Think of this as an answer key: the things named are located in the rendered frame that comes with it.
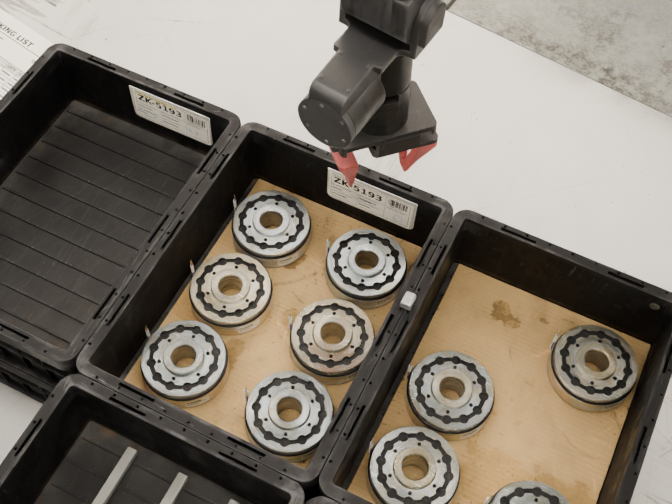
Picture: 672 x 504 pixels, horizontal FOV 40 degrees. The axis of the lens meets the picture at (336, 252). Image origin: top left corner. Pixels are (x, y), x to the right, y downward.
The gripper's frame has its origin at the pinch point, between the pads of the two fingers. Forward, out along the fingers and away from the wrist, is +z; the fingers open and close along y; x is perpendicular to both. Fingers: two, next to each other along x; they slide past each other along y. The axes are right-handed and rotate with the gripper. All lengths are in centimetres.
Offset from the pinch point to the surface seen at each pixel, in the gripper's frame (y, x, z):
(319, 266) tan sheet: -5.7, 3.8, 23.0
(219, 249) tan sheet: -17.4, 10.2, 22.5
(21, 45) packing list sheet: -38, 68, 33
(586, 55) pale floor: 100, 94, 107
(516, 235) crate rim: 17.2, -4.5, 14.8
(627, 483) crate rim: 15.0, -36.8, 14.4
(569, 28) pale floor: 100, 105, 106
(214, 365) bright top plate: -22.3, -7.1, 20.0
